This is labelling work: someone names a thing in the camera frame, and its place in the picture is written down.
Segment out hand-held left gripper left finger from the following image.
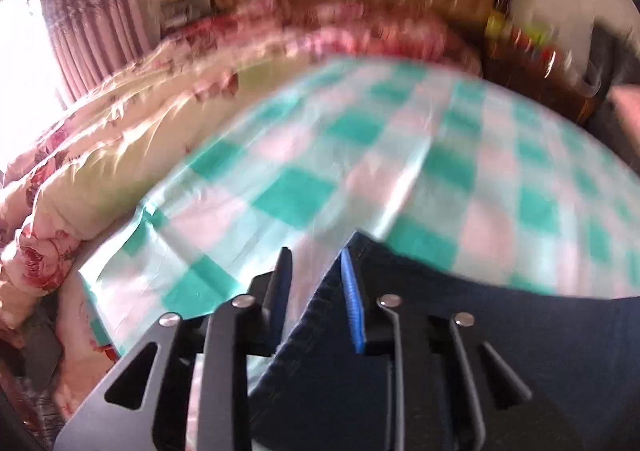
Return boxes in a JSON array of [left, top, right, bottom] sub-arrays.
[[54, 247, 296, 451]]

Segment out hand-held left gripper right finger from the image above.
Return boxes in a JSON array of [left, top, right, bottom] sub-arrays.
[[340, 247, 533, 451]]

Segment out dark blue denim pants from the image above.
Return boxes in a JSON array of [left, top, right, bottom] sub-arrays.
[[247, 231, 640, 451]]

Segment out green white checkered bed sheet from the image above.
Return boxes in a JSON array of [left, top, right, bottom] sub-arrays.
[[80, 56, 640, 347]]

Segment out cream floral quilt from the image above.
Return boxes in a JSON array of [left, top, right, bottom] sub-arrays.
[[0, 38, 281, 332]]

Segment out red floral blanket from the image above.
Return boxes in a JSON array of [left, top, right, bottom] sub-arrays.
[[187, 0, 483, 77]]

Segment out dark wooden nightstand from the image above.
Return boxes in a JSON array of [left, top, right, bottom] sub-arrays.
[[482, 38, 601, 124]]

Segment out pink pleated curtain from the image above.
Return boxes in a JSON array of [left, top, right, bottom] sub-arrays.
[[37, 0, 166, 102]]

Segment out yellow jar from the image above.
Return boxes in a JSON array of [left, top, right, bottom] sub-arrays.
[[485, 11, 507, 38]]

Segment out large pink pillow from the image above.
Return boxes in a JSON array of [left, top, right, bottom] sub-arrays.
[[612, 84, 640, 129]]

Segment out black leather armchair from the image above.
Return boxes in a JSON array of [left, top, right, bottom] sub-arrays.
[[582, 21, 640, 152]]

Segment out grey wall socket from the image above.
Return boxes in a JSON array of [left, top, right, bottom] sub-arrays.
[[161, 0, 195, 29]]

